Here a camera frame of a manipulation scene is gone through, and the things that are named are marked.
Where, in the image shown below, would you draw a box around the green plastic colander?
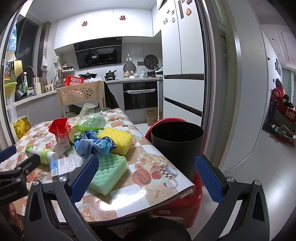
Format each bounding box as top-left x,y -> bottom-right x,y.
4,82 -> 18,98

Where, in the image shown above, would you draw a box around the red plastic bag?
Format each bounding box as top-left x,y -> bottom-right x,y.
48,117 -> 72,142

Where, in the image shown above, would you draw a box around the yellow ridged sponge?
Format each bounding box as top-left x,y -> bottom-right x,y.
97,127 -> 134,156

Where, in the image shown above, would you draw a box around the blue plastic bag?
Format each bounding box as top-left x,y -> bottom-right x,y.
74,130 -> 117,159

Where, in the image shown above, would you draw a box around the beige knife block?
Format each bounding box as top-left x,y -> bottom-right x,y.
33,77 -> 42,94

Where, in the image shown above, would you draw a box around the red plastic basket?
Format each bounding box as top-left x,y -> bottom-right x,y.
63,75 -> 86,87

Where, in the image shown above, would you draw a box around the black built-in oven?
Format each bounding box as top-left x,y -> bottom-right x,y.
122,81 -> 159,111

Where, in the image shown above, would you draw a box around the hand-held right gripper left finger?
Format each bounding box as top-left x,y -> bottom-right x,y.
23,154 -> 100,241

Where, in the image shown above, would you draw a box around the black round bin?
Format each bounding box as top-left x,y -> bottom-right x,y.
151,121 -> 204,182

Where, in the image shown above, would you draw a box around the green-capped detergent bottle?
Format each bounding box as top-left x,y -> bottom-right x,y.
25,145 -> 59,165

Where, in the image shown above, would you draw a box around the white refrigerator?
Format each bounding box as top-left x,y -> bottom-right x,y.
156,0 -> 206,127

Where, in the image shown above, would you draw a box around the pale translucent plastic bag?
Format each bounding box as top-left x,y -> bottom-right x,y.
79,103 -> 97,120

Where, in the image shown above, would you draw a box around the gold foil packet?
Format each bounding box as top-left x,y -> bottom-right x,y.
13,115 -> 31,139

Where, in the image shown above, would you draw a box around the cardboard box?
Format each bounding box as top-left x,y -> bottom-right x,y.
145,109 -> 162,126

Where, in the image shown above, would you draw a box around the yellow plastic bowl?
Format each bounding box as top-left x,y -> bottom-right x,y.
13,60 -> 23,77

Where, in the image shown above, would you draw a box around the group of fridge magnets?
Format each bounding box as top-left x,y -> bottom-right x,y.
163,0 -> 193,25

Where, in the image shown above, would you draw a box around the black round moulded pan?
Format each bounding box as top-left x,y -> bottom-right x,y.
144,55 -> 158,69

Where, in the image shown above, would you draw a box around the green plastic bag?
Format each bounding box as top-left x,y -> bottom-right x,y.
77,111 -> 107,131

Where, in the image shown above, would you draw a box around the white packet with blue label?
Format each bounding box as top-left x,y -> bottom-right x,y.
50,155 -> 89,178

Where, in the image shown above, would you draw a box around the grey round steamer rack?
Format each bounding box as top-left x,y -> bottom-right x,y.
123,62 -> 136,74

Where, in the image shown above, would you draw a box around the dark window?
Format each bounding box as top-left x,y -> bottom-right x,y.
15,17 -> 40,67

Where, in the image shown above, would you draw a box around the red plastic stool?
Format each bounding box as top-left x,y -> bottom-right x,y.
144,118 -> 203,229

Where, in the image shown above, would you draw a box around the green ridged sponge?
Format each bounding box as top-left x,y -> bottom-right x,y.
88,152 -> 128,196

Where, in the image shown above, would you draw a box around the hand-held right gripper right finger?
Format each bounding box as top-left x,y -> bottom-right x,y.
195,154 -> 274,241

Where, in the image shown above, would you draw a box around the black bag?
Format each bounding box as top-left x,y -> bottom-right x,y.
104,81 -> 119,109

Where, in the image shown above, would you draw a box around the green onions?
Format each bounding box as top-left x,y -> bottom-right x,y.
67,104 -> 85,114

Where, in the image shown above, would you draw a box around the black kitchen faucet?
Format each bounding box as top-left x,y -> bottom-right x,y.
24,66 -> 36,79

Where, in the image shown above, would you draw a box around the grey sliding door frame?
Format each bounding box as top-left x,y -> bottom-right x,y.
199,0 -> 262,172

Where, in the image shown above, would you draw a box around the black range hood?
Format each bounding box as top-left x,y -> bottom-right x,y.
73,37 -> 122,69

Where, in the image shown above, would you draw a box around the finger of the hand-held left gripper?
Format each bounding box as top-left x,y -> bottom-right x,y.
14,154 -> 41,181
0,146 -> 17,164

